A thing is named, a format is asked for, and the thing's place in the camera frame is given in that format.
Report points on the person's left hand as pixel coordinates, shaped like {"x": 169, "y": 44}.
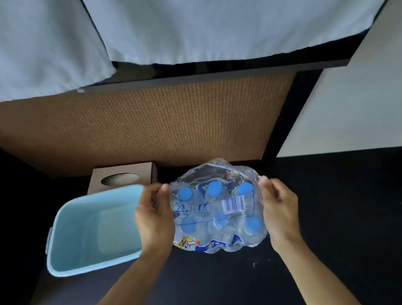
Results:
{"x": 153, "y": 227}

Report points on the person's right hand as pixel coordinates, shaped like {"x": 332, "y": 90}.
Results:
{"x": 282, "y": 210}

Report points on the person's right thumb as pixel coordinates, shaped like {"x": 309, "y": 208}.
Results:
{"x": 266, "y": 190}

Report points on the person's left thumb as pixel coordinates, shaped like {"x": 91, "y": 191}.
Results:
{"x": 165, "y": 198}

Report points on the shrink-wrapped pack of water bottles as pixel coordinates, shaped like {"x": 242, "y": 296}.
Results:
{"x": 216, "y": 208}

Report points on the person's left forearm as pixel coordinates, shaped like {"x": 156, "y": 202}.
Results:
{"x": 123, "y": 295}

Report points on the person's right forearm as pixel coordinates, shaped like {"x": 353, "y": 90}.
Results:
{"x": 314, "y": 278}

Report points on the brown tissue box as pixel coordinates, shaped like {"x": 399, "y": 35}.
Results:
{"x": 123, "y": 177}

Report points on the brown woven panel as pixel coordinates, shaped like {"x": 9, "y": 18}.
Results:
{"x": 148, "y": 127}

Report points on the light blue plastic bin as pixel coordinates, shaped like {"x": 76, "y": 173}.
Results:
{"x": 94, "y": 231}

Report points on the light blue towel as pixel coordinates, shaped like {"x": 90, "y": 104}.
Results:
{"x": 21, "y": 44}
{"x": 236, "y": 14}

